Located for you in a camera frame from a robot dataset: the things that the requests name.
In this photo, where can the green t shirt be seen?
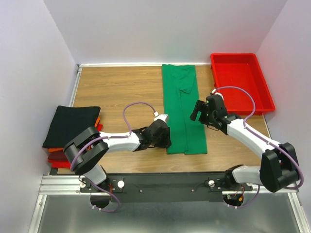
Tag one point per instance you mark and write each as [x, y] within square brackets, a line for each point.
[180, 94]

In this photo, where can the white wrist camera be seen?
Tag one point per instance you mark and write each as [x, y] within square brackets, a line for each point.
[215, 92]
[163, 117]

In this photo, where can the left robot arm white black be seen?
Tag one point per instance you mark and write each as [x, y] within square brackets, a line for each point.
[86, 150]

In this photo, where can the red folded t shirt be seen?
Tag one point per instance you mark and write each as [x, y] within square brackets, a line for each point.
[58, 165]

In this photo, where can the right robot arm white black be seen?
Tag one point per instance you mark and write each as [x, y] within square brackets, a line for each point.
[278, 161]

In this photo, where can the black folded t shirt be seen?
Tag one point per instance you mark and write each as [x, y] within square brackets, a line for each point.
[68, 122]

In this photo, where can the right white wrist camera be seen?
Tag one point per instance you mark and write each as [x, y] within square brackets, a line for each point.
[215, 92]

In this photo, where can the maroon folded t shirt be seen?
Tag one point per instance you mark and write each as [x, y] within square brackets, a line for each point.
[57, 156]

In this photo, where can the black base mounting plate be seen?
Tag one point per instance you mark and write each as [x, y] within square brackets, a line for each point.
[172, 187]

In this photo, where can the red plastic bin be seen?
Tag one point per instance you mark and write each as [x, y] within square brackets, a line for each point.
[241, 70]

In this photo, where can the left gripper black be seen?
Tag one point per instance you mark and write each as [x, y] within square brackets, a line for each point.
[166, 141]

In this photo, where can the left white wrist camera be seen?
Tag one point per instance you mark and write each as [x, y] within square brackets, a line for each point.
[163, 117]

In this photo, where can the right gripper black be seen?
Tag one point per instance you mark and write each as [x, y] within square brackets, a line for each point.
[199, 104]

